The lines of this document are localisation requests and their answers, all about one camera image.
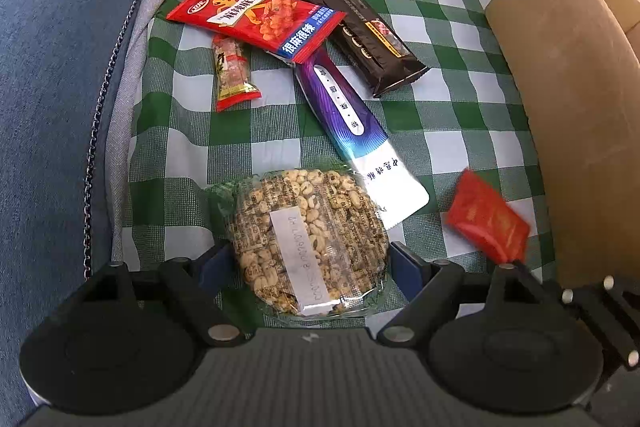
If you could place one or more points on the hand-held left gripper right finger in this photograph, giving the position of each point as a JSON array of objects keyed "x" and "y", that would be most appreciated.
[{"x": 407, "y": 264}]

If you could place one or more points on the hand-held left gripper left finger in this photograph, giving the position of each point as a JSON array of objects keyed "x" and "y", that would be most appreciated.
[{"x": 212, "y": 264}]

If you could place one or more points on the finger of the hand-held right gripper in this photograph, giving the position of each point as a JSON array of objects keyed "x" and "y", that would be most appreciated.
[
  {"x": 600, "y": 322},
  {"x": 617, "y": 299}
]

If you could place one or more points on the red square packet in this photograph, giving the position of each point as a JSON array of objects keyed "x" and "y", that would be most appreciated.
[{"x": 485, "y": 217}]

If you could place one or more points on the round puffed grain cake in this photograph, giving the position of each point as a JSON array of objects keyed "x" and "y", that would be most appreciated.
[{"x": 300, "y": 232}]

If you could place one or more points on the purple and white packet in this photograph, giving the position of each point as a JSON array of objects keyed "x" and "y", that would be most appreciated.
[{"x": 345, "y": 122}]

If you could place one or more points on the small red bar packet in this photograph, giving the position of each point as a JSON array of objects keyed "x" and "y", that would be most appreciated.
[{"x": 230, "y": 72}]

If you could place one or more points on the brown cardboard box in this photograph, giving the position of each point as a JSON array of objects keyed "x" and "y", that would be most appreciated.
[{"x": 575, "y": 107}]

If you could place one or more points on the black snack packet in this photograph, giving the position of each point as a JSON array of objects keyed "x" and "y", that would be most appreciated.
[{"x": 370, "y": 42}]

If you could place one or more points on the red peanut packet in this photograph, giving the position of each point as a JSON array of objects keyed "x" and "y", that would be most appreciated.
[{"x": 250, "y": 14}]

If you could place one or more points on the green checked cloth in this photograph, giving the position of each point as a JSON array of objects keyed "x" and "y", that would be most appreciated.
[{"x": 450, "y": 117}]

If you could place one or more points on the grey zippered fabric cover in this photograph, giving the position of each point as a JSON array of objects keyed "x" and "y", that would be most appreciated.
[{"x": 150, "y": 7}]

